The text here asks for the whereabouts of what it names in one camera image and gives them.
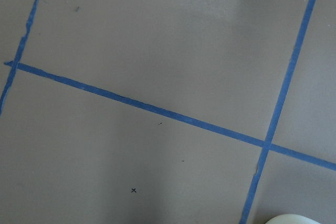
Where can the white oval bin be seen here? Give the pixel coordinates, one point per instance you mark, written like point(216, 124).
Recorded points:
point(291, 219)

